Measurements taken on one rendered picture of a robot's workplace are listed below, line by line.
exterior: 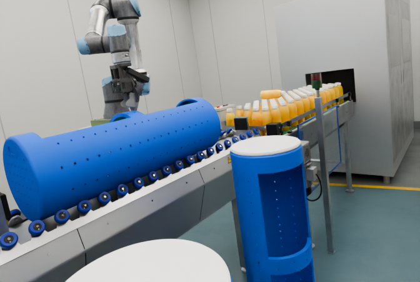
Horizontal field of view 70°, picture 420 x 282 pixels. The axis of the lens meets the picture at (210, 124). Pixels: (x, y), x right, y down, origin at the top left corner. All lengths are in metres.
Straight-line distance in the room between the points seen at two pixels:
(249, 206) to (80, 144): 0.64
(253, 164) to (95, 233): 0.59
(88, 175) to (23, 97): 3.10
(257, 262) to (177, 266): 0.79
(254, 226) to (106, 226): 0.54
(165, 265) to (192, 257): 0.04
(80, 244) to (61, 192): 0.19
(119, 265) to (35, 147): 0.56
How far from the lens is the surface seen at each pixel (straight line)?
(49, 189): 1.02
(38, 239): 1.08
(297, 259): 1.30
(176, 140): 1.29
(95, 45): 1.41
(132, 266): 0.57
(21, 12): 4.34
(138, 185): 1.22
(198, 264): 0.53
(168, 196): 1.31
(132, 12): 1.73
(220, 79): 6.58
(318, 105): 2.07
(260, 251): 1.27
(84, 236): 1.12
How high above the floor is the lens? 1.33
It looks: 9 degrees down
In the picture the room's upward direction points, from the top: 8 degrees counter-clockwise
